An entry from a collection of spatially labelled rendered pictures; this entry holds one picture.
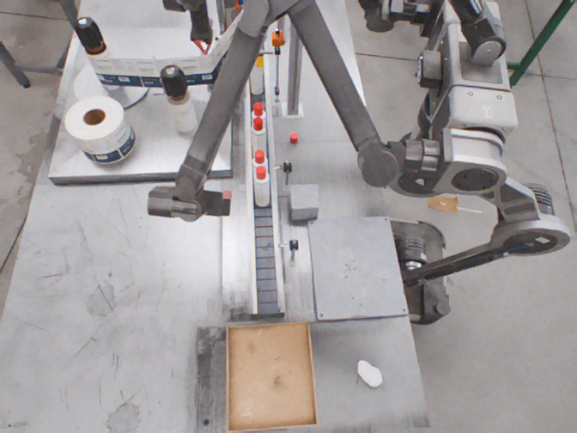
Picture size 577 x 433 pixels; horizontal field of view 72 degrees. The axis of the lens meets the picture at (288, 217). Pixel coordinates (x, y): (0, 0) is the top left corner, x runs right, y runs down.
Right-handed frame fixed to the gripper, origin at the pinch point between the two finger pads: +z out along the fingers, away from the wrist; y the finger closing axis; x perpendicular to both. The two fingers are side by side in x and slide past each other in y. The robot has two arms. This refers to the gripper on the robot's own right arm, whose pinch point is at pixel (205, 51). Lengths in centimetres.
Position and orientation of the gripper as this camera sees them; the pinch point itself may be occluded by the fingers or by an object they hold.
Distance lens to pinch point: 149.8
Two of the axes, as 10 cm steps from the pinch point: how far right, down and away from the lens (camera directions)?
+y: 0.1, 8.7, -5.0
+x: 10.0, 0.1, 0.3
